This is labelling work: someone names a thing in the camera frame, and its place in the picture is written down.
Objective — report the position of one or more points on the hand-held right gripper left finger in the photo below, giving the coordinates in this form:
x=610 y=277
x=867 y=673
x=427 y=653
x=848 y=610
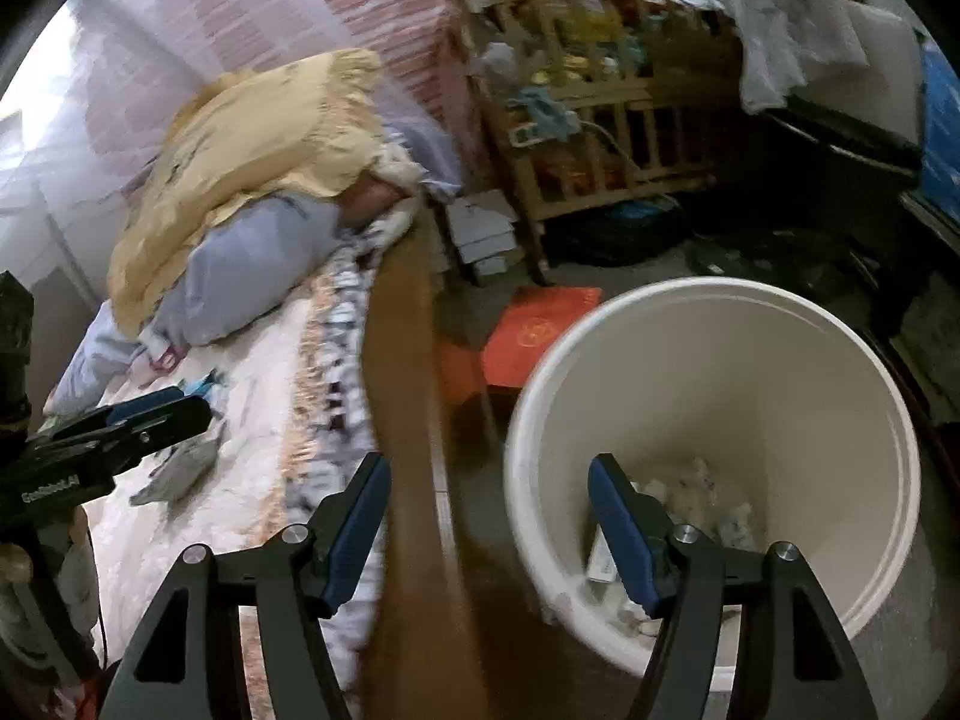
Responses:
x=360 y=525

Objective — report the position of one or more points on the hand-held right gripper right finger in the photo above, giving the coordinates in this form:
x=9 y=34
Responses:
x=622 y=532

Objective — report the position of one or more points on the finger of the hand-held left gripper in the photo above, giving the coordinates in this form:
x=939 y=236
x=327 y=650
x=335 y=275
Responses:
x=165 y=420
x=142 y=401

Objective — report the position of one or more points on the white green medicine box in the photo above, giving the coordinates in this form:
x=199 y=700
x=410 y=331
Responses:
x=602 y=559

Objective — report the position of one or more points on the grey tissue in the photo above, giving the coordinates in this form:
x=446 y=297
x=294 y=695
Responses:
x=180 y=469

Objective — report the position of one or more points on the blue wrapper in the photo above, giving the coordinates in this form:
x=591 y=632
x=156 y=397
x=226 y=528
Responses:
x=204 y=384

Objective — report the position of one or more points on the white tissue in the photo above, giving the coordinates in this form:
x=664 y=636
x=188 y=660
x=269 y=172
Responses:
x=697 y=495

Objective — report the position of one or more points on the cream plastic bucket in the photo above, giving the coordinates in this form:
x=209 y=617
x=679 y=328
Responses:
x=750 y=390

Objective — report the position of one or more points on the pink quilted bedspread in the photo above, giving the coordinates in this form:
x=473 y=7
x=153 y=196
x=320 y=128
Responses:
x=247 y=480

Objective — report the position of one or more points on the pale fuzzy clothing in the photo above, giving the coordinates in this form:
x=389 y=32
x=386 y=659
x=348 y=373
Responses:
x=45 y=615

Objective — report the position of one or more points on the patterned fringed blanket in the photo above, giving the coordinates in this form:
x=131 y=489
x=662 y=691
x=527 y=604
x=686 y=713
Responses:
x=337 y=360

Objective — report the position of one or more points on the light blue quilt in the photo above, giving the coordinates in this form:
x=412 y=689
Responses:
x=247 y=270

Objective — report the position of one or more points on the yellow ruffled pillow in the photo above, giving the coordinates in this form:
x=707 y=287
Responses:
x=247 y=150

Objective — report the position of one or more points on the white floral cloth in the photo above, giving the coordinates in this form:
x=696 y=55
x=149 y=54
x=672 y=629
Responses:
x=394 y=229

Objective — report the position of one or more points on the pink cloth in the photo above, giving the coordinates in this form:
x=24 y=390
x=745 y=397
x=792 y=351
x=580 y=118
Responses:
x=367 y=199

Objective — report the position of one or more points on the black plastic bag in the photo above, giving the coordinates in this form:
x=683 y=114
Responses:
x=615 y=232

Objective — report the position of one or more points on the white mosquito net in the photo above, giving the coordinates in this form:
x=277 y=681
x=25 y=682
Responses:
x=112 y=90

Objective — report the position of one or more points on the wooden baby crib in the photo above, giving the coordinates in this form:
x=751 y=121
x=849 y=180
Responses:
x=600 y=187

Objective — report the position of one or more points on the pink striped curtain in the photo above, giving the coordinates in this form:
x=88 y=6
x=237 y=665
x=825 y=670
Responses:
x=390 y=15

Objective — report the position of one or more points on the pile of colourful clothes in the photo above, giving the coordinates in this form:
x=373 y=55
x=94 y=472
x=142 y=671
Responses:
x=585 y=37

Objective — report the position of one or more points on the blue tissue package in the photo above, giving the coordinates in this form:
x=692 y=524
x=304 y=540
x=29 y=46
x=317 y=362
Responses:
x=941 y=127

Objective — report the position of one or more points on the white plastic bag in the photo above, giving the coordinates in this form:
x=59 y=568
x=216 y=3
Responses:
x=765 y=30

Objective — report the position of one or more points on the brown wooden bed frame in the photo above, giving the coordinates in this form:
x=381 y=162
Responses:
x=405 y=390

